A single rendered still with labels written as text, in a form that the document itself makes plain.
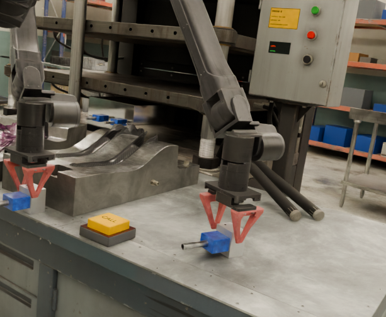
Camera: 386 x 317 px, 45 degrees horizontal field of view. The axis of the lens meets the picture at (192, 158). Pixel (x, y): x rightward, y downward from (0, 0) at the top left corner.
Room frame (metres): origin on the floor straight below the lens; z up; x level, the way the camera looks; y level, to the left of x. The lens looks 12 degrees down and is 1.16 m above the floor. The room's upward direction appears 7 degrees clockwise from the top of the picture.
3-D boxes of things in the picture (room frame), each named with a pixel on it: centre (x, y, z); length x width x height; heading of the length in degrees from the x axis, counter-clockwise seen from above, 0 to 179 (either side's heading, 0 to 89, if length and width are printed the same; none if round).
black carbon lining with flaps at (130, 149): (1.24, 0.24, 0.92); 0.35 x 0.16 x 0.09; 147
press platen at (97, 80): (2.30, 0.23, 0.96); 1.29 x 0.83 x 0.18; 57
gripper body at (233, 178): (0.87, -0.08, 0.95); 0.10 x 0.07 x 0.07; 36
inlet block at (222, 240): (0.85, -0.05, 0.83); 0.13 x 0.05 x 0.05; 126
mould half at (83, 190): (1.25, 0.22, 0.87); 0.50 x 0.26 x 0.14; 147
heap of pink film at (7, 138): (1.36, 0.56, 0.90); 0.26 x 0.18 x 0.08; 164
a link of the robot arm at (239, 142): (0.87, -0.09, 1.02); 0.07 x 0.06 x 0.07; 126
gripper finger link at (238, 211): (0.85, -0.10, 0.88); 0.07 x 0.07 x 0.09; 36
